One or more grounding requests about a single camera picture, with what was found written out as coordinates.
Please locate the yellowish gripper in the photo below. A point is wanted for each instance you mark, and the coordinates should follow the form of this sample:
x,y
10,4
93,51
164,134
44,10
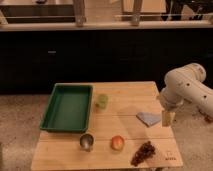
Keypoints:
x,y
167,118

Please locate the dark red grape bunch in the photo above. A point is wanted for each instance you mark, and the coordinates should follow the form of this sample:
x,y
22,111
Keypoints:
x,y
146,150

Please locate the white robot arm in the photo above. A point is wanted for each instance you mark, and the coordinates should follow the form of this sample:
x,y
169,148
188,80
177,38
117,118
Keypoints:
x,y
185,83

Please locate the green plastic cup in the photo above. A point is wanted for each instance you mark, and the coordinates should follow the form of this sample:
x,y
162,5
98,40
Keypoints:
x,y
102,101

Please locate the small metal cup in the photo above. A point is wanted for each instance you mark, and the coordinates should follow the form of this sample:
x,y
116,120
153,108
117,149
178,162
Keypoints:
x,y
86,142

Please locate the blue folded cloth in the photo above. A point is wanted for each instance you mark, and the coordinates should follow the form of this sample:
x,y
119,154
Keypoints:
x,y
149,119

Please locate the wooden table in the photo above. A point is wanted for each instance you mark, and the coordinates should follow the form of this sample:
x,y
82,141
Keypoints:
x,y
62,152

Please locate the red yellow apple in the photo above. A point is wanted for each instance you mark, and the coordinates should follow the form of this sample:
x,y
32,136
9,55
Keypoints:
x,y
117,143

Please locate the green plastic tray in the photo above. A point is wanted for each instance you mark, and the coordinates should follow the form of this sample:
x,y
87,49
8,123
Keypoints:
x,y
68,109

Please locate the right metal post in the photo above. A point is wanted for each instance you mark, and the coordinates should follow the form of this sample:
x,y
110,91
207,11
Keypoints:
x,y
135,19

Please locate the metal post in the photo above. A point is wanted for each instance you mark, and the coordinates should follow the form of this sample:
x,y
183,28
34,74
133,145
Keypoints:
x,y
135,19
79,11

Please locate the left metal post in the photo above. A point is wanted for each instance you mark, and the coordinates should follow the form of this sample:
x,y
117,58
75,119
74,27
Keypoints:
x,y
79,11

